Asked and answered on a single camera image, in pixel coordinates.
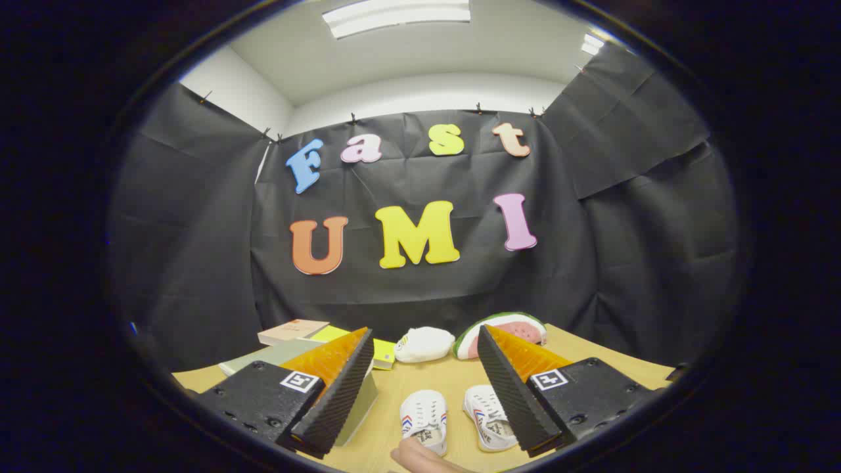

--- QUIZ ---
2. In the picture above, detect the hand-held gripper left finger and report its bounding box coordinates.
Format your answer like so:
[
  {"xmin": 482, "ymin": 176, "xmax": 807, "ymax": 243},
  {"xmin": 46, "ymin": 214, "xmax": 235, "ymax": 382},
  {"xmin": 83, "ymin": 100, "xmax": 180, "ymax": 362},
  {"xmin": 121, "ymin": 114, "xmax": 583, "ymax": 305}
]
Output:
[{"xmin": 196, "ymin": 327, "xmax": 375, "ymax": 461}]

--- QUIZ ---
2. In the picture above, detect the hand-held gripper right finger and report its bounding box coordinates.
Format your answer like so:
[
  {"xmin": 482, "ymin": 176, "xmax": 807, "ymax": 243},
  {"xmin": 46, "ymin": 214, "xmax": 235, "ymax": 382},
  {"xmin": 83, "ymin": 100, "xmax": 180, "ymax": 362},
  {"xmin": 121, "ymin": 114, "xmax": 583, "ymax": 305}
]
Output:
[{"xmin": 476, "ymin": 324, "xmax": 659, "ymax": 459}]

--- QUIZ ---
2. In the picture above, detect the white canvas shoe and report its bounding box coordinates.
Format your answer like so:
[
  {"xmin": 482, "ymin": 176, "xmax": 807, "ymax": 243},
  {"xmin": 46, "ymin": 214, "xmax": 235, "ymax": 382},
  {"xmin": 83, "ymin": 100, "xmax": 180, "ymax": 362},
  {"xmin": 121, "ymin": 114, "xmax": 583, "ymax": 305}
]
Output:
[
  {"xmin": 399, "ymin": 389, "xmax": 449, "ymax": 457},
  {"xmin": 463, "ymin": 384, "xmax": 520, "ymax": 453}
]

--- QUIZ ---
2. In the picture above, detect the cream fabric storage box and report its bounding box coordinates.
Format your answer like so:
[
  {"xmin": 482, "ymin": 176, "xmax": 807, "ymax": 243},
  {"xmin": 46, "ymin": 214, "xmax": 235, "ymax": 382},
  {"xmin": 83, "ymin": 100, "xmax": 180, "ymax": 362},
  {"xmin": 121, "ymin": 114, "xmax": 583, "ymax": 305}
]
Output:
[{"xmin": 219, "ymin": 338, "xmax": 380, "ymax": 449}]

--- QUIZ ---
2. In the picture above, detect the yellow book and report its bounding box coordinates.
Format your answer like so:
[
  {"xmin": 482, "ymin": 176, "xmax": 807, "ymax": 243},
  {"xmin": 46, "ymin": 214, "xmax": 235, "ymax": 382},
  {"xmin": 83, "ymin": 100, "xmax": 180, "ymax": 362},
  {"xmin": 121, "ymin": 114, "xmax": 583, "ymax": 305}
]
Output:
[{"xmin": 309, "ymin": 325, "xmax": 398, "ymax": 371}]

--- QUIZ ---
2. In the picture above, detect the watermelon slice plush toy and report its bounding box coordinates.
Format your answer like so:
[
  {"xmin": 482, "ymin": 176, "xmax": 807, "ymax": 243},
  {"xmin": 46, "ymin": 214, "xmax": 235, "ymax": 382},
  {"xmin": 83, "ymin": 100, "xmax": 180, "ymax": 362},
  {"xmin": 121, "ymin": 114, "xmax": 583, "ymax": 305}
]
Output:
[{"xmin": 453, "ymin": 312, "xmax": 548, "ymax": 361}]

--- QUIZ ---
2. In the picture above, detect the beige book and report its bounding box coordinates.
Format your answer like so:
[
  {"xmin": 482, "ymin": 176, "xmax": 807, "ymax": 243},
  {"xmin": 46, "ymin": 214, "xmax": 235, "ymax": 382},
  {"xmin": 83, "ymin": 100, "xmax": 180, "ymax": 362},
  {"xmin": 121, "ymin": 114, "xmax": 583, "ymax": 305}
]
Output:
[{"xmin": 258, "ymin": 319, "xmax": 330, "ymax": 347}]

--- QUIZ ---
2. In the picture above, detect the white plush toy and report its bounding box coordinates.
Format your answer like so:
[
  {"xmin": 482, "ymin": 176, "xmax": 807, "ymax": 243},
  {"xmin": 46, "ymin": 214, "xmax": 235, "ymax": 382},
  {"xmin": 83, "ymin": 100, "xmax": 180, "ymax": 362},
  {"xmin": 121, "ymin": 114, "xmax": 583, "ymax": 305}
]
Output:
[{"xmin": 393, "ymin": 327, "xmax": 456, "ymax": 364}]

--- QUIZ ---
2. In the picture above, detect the long ceiling light panel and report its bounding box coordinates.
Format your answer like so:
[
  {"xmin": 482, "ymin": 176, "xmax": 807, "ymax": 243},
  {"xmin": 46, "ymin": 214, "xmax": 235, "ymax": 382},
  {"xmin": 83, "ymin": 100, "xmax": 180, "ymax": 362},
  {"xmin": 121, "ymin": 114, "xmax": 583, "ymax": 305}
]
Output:
[{"xmin": 322, "ymin": 0, "xmax": 472, "ymax": 39}]

